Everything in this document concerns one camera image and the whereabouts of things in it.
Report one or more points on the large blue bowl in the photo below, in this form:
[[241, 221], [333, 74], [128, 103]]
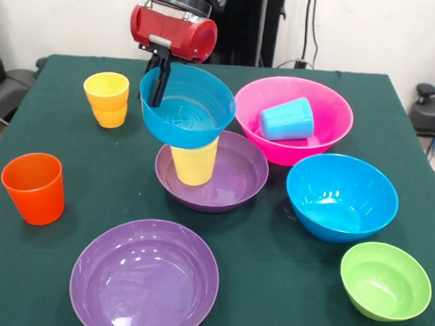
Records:
[[331, 213]]

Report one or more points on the pink bowl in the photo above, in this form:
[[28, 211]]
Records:
[[329, 110]]

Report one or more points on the pale yellow translucent cup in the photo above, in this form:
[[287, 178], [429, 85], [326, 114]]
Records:
[[193, 165]]

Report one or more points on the green bowl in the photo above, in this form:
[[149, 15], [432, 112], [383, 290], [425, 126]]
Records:
[[384, 285]]

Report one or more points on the blue cup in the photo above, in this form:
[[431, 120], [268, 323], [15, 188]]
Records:
[[287, 119]]

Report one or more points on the small blue patterned bowl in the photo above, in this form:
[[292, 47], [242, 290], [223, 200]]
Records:
[[190, 128]]

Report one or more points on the amber yellow cup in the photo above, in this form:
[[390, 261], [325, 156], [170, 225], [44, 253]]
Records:
[[110, 117]]

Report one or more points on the black pedestal leg with caster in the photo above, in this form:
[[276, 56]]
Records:
[[10, 86], [431, 116]]

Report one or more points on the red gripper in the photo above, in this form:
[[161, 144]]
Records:
[[180, 37]]

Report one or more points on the dark green table cloth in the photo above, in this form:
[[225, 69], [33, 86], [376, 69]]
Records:
[[52, 253]]

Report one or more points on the purple bowl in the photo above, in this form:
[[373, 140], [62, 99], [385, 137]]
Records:
[[142, 283], [238, 182]]

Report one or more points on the orange cup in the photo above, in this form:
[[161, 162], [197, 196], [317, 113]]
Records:
[[37, 197]]

